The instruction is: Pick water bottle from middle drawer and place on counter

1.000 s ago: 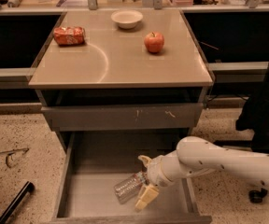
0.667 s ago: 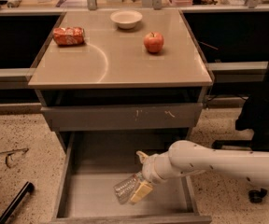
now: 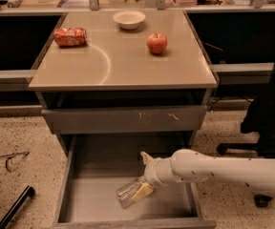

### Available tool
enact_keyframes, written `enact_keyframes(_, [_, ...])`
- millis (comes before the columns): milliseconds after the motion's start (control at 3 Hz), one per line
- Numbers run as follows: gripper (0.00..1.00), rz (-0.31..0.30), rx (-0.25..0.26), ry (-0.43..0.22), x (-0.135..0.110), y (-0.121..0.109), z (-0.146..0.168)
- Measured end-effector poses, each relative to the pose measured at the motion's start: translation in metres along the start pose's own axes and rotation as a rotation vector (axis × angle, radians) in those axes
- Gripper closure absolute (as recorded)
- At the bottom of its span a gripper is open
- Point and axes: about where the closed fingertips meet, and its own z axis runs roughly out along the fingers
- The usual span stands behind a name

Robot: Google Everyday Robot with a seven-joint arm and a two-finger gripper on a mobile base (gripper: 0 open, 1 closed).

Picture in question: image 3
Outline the clear plastic water bottle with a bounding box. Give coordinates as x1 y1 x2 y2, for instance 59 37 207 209
116 177 146 209

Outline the black chair leg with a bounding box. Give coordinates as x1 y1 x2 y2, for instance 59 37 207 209
0 186 35 229

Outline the grey drawer cabinet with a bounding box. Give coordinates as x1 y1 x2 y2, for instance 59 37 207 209
30 10 218 149

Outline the white ceramic bowl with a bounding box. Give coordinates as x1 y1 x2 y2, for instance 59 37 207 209
113 10 146 30

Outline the open grey middle drawer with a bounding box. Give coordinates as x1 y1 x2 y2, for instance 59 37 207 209
52 133 216 229

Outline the crushed orange soda can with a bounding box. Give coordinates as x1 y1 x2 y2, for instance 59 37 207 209
53 28 87 47

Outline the metal grabber tool on floor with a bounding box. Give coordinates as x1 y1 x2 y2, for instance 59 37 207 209
0 152 29 172

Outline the black office chair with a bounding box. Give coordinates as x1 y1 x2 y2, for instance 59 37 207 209
216 11 275 208

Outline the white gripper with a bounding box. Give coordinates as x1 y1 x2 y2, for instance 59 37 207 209
132 152 174 202

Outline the red apple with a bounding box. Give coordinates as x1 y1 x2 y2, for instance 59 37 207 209
146 32 167 54

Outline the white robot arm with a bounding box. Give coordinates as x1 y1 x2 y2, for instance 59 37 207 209
133 149 275 201

